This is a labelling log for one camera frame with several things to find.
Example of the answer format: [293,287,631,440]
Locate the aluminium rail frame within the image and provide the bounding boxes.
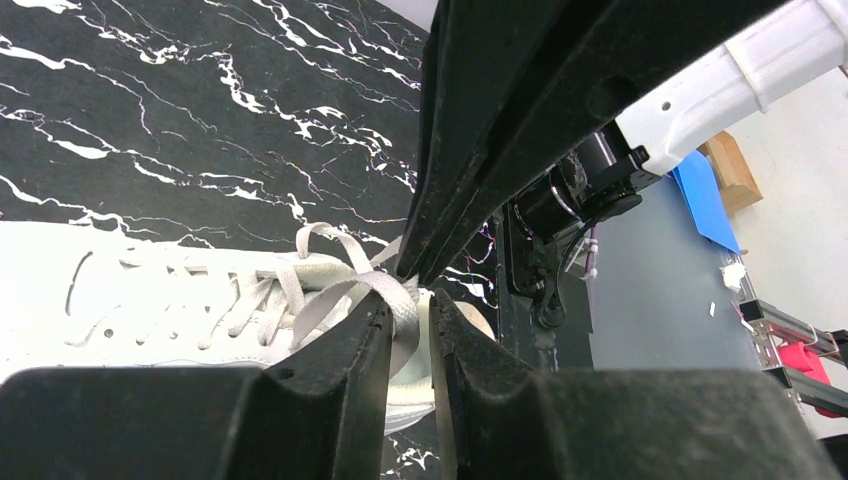
[725,272,847,418]

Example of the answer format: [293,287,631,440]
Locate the blue sheet background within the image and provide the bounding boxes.
[672,150,741,254]

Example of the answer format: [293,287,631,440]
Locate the red object background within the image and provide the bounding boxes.
[777,342,847,418]

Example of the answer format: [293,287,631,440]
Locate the white shoelace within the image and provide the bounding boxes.
[290,222,420,376]

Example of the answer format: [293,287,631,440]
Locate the wooden block background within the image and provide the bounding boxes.
[698,131,763,216]

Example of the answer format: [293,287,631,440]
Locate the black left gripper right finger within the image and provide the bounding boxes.
[429,290,840,479]

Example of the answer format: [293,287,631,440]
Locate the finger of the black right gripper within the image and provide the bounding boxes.
[396,1,504,279]
[417,0,790,287]

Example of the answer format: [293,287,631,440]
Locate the white sneaker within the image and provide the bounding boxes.
[0,220,496,435]

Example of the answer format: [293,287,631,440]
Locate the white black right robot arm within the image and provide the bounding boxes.
[396,1,847,283]

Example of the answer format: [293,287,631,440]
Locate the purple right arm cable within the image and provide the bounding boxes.
[579,225,601,280]

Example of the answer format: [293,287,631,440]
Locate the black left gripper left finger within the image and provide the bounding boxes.
[1,293,393,479]

